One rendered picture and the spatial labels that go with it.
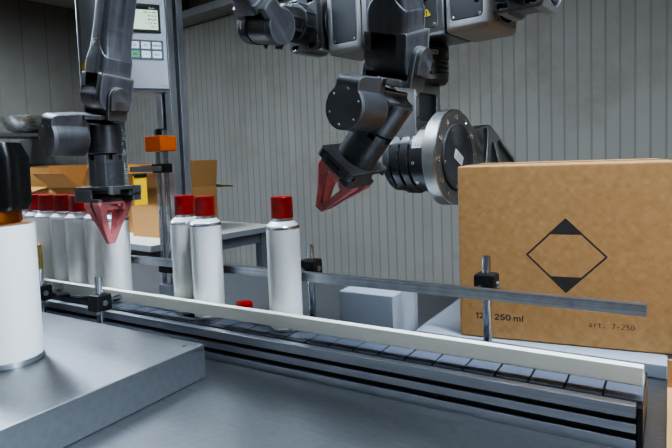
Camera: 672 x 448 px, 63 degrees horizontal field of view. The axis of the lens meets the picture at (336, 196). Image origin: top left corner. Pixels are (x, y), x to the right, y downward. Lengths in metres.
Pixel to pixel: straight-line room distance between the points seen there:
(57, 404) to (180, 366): 0.17
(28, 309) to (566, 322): 0.76
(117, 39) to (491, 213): 0.67
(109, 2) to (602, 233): 0.84
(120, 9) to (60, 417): 0.63
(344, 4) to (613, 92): 2.21
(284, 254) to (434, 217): 2.88
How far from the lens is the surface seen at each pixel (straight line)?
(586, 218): 0.87
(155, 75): 1.19
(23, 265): 0.84
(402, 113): 0.74
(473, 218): 0.88
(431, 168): 1.09
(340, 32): 1.28
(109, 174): 1.00
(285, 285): 0.84
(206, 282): 0.94
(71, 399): 0.72
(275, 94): 4.51
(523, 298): 0.74
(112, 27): 1.01
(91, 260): 1.17
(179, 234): 0.97
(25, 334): 0.86
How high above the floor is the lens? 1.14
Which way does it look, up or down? 4 degrees down
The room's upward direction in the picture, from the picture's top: 2 degrees counter-clockwise
